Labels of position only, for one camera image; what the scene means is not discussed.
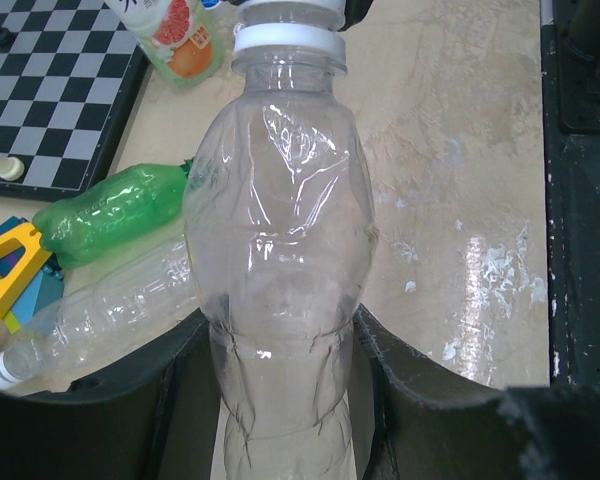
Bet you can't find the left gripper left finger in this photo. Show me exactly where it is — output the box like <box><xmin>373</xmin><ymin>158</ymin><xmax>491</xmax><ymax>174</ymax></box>
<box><xmin>0</xmin><ymin>312</ymin><xmax>220</xmax><ymax>479</ymax></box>

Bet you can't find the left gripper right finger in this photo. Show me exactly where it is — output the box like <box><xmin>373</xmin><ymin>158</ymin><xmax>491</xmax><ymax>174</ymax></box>
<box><xmin>349</xmin><ymin>307</ymin><xmax>600</xmax><ymax>479</ymax></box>

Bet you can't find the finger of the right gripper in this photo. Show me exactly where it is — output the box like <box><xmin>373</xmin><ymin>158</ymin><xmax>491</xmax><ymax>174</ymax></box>
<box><xmin>342</xmin><ymin>0</ymin><xmax>374</xmax><ymax>31</ymax></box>

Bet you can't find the white green tea bottle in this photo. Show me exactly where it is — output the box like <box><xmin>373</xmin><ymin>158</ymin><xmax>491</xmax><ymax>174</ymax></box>
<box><xmin>105</xmin><ymin>0</ymin><xmax>225</xmax><ymax>89</ymax></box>

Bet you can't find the clear bottle white cap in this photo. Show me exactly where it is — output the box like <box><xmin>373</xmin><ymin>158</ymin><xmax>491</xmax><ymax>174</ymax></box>
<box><xmin>183</xmin><ymin>23</ymin><xmax>377</xmax><ymax>479</ymax></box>
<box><xmin>0</xmin><ymin>235</ymin><xmax>197</xmax><ymax>391</ymax></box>

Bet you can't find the green plastic bottle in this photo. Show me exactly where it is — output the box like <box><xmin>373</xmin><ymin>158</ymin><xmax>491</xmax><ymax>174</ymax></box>
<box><xmin>32</xmin><ymin>159</ymin><xmax>193</xmax><ymax>269</ymax></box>

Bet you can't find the yellow triangle toy block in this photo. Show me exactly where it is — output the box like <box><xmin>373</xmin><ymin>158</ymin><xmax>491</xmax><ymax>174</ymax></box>
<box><xmin>0</xmin><ymin>222</ymin><xmax>51</xmax><ymax>321</ymax></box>

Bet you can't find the white chess piece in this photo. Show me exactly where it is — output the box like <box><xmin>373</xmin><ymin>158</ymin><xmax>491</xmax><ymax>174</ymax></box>
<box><xmin>0</xmin><ymin>155</ymin><xmax>25</xmax><ymax>182</ymax></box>

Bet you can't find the black white chessboard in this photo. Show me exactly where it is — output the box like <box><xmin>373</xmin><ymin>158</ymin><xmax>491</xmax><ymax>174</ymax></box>
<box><xmin>0</xmin><ymin>1</ymin><xmax>147</xmax><ymax>201</ymax></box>

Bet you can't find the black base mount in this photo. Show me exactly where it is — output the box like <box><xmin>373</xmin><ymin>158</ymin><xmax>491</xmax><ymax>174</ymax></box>
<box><xmin>540</xmin><ymin>1</ymin><xmax>600</xmax><ymax>385</ymax></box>

